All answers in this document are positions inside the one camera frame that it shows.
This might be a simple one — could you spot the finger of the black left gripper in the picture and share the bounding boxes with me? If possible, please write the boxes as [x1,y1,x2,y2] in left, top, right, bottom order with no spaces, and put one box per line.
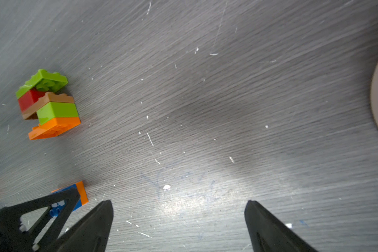
[0,188,80,252]

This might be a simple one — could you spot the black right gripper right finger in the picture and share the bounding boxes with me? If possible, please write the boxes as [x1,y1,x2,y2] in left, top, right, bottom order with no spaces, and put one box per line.
[244,201,317,252]

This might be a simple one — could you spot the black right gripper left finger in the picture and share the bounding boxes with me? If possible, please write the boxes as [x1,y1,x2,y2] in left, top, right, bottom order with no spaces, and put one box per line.
[43,200,114,252]

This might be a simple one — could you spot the blue 2x2 lego brick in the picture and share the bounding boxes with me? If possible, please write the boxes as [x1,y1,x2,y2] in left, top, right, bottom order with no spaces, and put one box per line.
[49,184,83,217]

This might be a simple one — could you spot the lime green 2x4 lego brick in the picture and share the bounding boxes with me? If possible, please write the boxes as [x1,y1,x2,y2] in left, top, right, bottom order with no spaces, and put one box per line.
[16,69,68,99]

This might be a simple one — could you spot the orange 2x4 lego plate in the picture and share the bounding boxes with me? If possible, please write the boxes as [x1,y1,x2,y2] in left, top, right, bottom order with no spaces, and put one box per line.
[51,181,89,206]

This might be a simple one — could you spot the lime green 2x2 lego brick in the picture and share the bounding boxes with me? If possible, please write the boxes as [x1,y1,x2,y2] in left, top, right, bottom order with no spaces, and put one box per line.
[36,102,79,125]

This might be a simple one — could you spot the red lego brick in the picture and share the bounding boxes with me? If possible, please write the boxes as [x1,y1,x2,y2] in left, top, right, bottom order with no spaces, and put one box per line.
[18,88,45,112]

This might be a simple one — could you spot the tan 2x4 lego plate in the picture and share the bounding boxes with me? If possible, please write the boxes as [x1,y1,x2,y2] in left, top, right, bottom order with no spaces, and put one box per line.
[22,92,75,120]

